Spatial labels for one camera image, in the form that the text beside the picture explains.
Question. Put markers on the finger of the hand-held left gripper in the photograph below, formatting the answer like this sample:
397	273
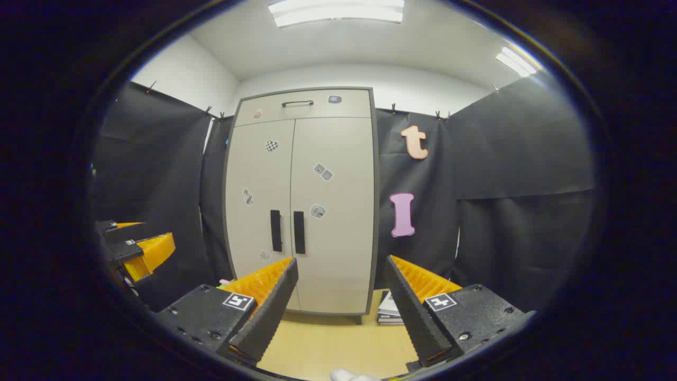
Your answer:
124	248
106	226

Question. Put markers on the grey cabinet drawer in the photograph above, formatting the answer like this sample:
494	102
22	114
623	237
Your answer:
344	108

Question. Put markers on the shoe cabinet door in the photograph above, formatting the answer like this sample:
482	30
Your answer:
338	254
256	180

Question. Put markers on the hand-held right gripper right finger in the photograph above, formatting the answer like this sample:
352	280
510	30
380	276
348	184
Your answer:
418	317

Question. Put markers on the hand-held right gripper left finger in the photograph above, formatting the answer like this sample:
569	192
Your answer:
267	312

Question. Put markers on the grey double-door shoe cabinet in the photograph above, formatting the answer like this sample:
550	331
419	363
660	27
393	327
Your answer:
376	211

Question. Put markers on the small ceiling light panel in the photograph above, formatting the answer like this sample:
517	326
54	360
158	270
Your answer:
515	61

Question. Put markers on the stack of magazines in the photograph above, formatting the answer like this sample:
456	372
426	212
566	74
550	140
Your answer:
389	312

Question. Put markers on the large ceiling light panel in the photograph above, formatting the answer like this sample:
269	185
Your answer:
338	11

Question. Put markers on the black backdrop cloth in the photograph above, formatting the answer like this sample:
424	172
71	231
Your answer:
518	159

